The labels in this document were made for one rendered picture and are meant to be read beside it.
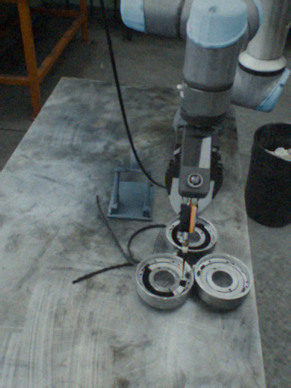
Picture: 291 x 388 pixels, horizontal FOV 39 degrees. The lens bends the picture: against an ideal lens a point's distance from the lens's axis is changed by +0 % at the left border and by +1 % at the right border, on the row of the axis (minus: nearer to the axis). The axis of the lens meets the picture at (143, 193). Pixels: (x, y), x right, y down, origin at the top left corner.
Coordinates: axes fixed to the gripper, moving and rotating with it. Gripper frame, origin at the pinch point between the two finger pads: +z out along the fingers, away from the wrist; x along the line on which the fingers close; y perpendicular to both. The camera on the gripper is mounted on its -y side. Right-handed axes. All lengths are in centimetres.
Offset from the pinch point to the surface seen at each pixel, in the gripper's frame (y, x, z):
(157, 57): 306, 12, 94
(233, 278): -6.0, -9.4, 10.2
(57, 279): -7.3, 23.2, 13.2
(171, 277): -6.0, 1.9, 11.5
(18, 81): 185, 97, 68
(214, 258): -1.6, -6.2, 10.2
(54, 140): 40, 35, 13
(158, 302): -12.6, 4.2, 10.4
